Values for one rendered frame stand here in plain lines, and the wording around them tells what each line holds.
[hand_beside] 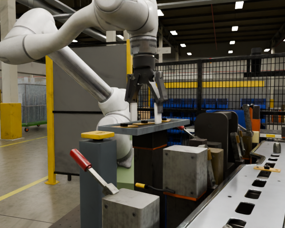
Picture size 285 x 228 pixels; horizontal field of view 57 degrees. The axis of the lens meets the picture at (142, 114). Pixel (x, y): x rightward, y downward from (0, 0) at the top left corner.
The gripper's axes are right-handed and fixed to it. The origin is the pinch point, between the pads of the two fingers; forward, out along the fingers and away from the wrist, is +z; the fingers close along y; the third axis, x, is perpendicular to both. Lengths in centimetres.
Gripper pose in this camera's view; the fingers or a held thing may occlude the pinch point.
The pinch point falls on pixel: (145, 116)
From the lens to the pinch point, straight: 89.8
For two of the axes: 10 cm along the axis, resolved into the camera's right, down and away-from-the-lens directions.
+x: 6.3, -0.8, 7.7
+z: 0.3, 10.0, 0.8
